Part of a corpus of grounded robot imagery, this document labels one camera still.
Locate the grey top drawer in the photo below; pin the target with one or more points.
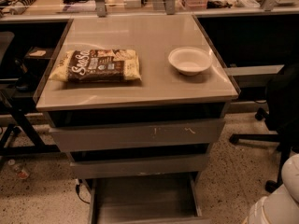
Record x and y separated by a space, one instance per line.
130 135

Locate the grey drawer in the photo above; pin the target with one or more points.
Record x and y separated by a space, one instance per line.
147 199
130 135
140 166

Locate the plastic bottle on floor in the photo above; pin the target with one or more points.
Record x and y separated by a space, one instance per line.
19 169

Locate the grey middle drawer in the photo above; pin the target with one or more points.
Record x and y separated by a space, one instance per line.
140 166

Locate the black coiled spring tool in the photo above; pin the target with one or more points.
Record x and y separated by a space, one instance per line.
20 6

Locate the grey bottom drawer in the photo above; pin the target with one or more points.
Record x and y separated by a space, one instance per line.
147 199

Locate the black desk frame left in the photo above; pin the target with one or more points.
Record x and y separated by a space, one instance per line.
18 85

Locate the white paper bowl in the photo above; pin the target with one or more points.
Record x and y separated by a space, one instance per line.
190 61

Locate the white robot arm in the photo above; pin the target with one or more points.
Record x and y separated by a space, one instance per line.
281 206

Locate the black office chair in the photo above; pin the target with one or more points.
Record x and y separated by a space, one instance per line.
282 97

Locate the brown yellow snack bag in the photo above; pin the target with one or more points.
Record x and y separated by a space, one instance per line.
97 65

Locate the grey drawer cabinet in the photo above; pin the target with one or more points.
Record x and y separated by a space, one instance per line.
162 94

